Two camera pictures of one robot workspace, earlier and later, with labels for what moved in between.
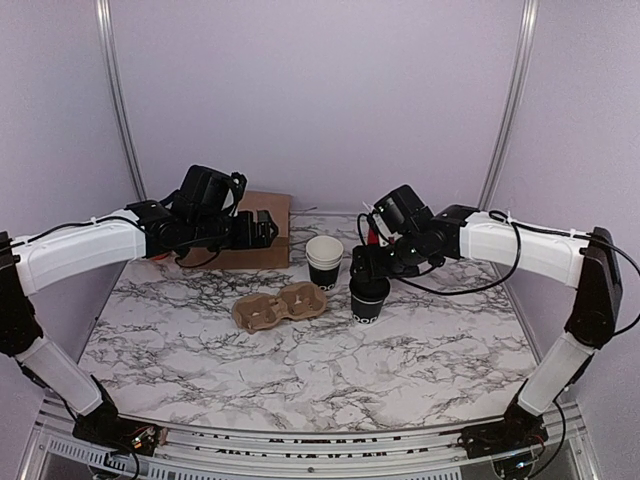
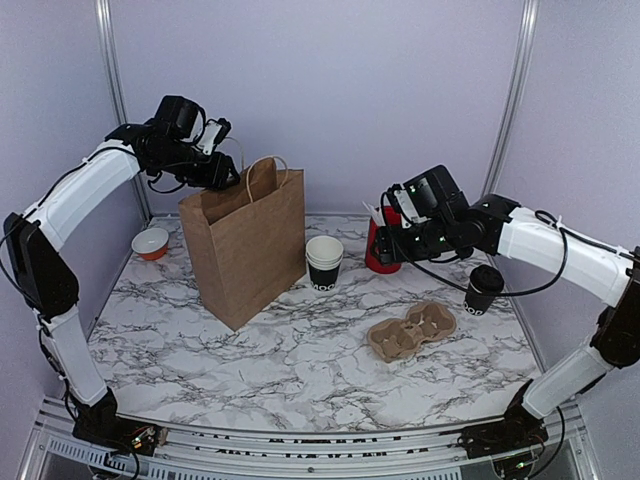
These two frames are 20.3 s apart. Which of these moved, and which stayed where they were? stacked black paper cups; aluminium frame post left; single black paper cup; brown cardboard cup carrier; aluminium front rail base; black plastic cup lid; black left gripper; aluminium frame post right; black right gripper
Moved: black left gripper; single black paper cup; black plastic cup lid; black right gripper; brown cardboard cup carrier
Stayed: aluminium front rail base; aluminium frame post right; stacked black paper cups; aluminium frame post left
